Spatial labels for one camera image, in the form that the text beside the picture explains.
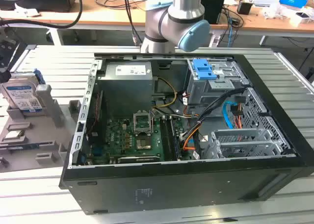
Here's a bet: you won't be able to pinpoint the hard disk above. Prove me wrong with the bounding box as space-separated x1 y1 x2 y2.
0 68 46 112

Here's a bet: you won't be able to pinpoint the metal disk bay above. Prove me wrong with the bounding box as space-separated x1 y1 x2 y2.
210 128 287 160

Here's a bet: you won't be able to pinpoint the silver CPU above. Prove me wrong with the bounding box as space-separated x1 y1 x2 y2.
3 130 26 140

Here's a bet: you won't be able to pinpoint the grey parts rack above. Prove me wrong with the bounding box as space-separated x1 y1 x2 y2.
0 84 81 172

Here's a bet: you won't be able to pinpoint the blue RAM stick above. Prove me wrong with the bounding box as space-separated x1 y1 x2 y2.
0 142 53 150

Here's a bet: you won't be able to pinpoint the wooden desk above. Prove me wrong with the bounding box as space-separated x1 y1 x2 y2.
0 0 314 47

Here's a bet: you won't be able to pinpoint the grey power supply unit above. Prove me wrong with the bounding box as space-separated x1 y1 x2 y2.
98 61 157 113

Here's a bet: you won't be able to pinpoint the green motherboard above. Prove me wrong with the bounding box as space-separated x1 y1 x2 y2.
83 115 194 165

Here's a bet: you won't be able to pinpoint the metal socket cover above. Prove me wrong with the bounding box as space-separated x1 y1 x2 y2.
132 110 154 137

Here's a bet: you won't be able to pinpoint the CPU socket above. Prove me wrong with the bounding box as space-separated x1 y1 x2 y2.
136 135 152 151

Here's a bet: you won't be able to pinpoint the black graphics card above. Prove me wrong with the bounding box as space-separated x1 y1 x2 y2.
116 155 161 164

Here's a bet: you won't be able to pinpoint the RAM slots with sticks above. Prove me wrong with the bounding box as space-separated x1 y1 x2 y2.
159 116 183 161

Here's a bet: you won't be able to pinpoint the grey metal drive cage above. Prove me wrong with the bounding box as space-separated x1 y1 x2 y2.
185 57 249 107

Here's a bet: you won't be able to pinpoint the blue plastic drive latch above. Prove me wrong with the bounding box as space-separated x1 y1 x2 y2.
192 58 218 81

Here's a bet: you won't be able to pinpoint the black open PC case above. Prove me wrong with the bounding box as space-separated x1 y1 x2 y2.
58 52 314 215

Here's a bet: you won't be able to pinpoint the black speaker box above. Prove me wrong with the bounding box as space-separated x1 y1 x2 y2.
200 0 225 25

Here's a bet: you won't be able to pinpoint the small black box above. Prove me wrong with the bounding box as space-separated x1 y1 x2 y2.
236 0 254 15

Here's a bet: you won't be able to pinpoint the small white box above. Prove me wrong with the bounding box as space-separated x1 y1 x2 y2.
290 11 311 25

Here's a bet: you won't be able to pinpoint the thick black cable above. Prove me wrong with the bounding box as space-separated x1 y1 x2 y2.
0 0 83 29

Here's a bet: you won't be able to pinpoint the yellow and black power wire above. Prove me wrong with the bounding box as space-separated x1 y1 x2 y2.
151 76 178 110

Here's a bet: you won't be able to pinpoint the orange wire bundle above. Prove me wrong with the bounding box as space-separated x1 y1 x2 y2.
182 125 205 151

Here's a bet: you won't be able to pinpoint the black sleeved cable bundle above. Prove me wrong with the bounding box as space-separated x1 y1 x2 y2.
195 87 246 127

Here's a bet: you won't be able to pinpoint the blue network cable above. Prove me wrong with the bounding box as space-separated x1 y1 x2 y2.
227 14 234 48

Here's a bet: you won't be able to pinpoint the blue data wire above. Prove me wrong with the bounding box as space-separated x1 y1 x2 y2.
221 100 236 130

